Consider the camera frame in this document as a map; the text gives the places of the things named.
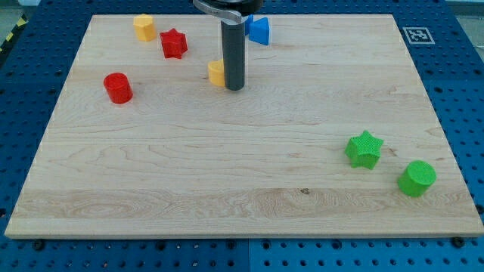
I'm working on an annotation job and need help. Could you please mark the blue triangle block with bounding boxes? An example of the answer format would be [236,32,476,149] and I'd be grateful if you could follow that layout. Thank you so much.
[249,17,271,45]

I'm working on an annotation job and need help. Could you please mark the white fiducial marker tag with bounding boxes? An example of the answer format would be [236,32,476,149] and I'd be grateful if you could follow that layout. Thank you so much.
[403,26,435,45]

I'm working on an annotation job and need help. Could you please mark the yellow hexagon block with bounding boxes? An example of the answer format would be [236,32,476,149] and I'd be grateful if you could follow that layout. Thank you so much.
[133,14,157,42]

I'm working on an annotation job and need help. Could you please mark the black robot arm end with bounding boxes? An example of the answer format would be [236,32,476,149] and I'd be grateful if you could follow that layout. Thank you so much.
[191,0,264,24]

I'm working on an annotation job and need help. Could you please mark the red star block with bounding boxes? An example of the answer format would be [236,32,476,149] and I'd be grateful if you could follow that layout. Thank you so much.
[160,28,188,59]

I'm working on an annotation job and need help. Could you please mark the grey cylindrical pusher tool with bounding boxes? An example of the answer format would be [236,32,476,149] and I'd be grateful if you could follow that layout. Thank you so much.
[221,21,245,91]

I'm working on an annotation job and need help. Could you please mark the blue block behind tool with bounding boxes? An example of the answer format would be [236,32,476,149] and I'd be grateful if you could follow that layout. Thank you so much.
[244,14,253,36]

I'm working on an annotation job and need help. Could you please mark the red cylinder block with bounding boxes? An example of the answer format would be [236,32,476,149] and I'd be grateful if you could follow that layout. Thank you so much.
[103,73,133,104]

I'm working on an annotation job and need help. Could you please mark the wooden board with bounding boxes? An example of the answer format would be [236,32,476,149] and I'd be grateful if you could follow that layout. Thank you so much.
[5,14,483,240]

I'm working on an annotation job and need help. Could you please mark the green cylinder block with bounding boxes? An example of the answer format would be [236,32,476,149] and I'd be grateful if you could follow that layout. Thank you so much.
[398,160,437,197]

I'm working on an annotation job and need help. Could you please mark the yellow heart block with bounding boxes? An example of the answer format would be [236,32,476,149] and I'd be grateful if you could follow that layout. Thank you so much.
[207,59,225,87]

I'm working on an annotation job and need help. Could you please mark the green star block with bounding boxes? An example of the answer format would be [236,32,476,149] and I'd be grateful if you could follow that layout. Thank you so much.
[344,130,384,170]

